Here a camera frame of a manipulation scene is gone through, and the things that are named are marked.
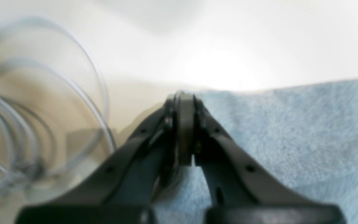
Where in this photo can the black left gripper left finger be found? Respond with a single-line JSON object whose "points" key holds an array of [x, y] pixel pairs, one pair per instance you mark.
{"points": [[120, 190]]}

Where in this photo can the grey t-shirt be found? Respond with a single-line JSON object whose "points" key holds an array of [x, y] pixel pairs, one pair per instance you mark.
{"points": [[305, 136]]}

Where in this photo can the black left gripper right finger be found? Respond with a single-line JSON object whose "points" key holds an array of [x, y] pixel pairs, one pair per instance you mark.
{"points": [[241, 190]]}

